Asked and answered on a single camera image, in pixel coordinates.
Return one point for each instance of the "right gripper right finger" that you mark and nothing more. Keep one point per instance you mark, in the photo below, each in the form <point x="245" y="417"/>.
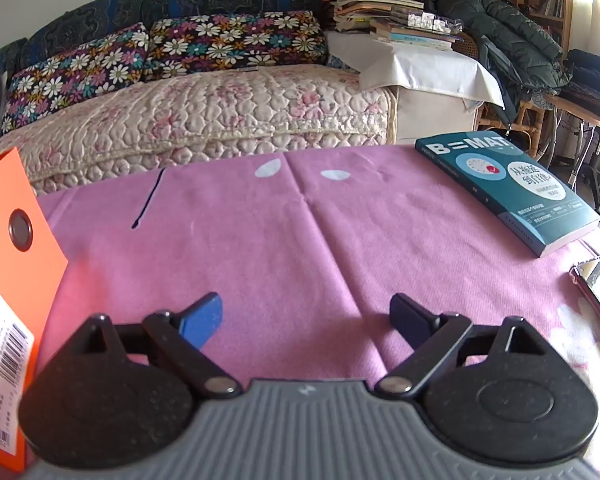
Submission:
<point x="498" y="393"/>

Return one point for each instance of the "dark green puffer jacket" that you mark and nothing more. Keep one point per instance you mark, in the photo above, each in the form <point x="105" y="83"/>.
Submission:
<point x="522" y="57"/>

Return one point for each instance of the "left floral pillow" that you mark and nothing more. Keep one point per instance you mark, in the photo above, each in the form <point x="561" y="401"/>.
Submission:
<point x="95" y="68"/>

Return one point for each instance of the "orange cardboard box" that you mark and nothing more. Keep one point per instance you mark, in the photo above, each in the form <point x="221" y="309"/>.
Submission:
<point x="31" y="268"/>

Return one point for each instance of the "right floral pillow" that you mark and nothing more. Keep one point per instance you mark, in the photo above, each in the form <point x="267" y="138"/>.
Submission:
<point x="208" y="43"/>

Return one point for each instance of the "white cloth covered nightstand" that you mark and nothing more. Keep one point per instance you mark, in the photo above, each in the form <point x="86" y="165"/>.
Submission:
<point x="436" y="91"/>

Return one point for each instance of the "wooden chair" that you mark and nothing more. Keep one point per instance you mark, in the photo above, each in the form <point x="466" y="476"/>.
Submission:
<point x="535" y="127"/>

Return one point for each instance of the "silver framed object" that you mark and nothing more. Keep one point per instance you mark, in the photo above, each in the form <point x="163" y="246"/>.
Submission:
<point x="597" y="289"/>

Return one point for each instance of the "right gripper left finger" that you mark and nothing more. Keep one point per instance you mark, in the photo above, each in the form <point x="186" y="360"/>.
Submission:
<point x="116" y="393"/>

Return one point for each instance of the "dark blue patterned cushion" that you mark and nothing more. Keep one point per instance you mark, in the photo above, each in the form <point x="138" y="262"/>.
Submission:
<point x="93" y="20"/>

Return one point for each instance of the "stack of books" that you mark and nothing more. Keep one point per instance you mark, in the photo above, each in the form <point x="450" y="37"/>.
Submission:
<point x="401" y="21"/>

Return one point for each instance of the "pink floral tablecloth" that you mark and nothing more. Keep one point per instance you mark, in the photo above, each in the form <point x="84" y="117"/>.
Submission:
<point x="306" y="249"/>

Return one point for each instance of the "floral pillow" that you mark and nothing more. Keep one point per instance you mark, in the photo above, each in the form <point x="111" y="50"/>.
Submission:
<point x="95" y="68"/>
<point x="208" y="43"/>

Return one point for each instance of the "teal paperback book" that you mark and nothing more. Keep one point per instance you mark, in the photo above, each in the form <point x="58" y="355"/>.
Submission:
<point x="534" y="204"/>

